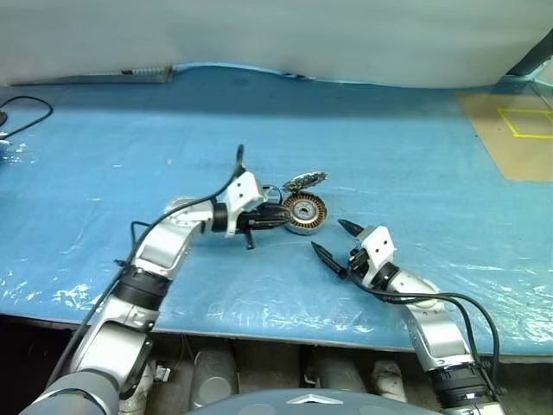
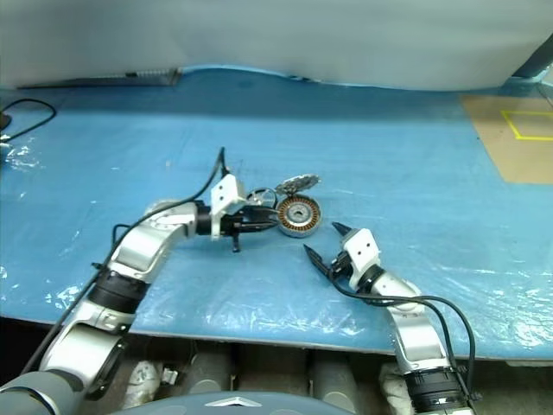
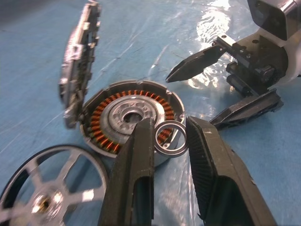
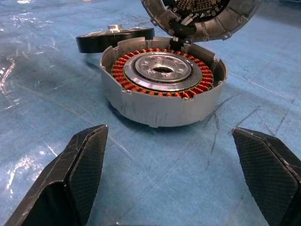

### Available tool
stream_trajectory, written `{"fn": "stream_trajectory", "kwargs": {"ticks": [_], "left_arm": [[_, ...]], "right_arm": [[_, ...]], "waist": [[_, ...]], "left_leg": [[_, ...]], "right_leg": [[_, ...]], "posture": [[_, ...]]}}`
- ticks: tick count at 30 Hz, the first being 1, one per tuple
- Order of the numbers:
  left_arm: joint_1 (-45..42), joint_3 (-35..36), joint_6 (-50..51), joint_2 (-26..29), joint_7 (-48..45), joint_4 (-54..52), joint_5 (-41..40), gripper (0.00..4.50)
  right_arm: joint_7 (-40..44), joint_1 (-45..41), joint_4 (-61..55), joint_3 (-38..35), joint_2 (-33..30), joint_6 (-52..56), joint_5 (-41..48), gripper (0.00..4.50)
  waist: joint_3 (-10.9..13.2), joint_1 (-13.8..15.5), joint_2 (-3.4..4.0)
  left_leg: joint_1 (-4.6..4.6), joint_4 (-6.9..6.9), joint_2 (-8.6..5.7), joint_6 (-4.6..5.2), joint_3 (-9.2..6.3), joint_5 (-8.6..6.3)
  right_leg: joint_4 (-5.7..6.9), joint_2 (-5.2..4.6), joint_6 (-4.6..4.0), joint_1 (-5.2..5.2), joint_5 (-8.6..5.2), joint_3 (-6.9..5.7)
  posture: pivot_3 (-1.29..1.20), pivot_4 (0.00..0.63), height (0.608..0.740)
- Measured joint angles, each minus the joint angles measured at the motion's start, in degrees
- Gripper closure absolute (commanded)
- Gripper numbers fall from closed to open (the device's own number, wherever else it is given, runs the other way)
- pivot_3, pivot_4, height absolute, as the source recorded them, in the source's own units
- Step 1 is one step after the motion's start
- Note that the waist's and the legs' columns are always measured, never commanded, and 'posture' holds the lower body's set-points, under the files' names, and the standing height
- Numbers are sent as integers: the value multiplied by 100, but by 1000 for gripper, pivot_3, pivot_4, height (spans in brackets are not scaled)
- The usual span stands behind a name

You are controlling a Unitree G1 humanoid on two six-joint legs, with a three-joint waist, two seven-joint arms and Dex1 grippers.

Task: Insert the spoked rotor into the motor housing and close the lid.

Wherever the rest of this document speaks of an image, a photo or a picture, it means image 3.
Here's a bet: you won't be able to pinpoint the silver spoked rotor black rim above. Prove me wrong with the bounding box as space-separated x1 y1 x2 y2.
0 145 109 226

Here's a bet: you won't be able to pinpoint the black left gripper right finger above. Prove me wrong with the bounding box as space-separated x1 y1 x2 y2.
186 116 278 226

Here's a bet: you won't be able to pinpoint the blue plastic table cover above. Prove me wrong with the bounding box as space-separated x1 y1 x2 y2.
0 0 301 226

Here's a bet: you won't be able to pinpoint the grey hinged motor lid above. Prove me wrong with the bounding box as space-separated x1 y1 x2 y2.
58 0 102 129

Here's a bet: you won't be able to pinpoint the grey motor housing copper windings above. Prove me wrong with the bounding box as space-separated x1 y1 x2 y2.
79 79 188 168

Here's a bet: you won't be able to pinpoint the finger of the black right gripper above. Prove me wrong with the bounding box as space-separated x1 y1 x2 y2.
166 45 224 83
209 89 284 129

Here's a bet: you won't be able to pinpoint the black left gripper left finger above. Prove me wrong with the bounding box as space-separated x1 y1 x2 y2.
98 117 156 226

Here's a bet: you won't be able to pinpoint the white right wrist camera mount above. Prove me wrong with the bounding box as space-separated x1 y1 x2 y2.
235 0 301 83

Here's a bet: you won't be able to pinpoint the small silver bearing ring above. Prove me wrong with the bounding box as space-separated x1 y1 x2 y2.
154 121 188 158

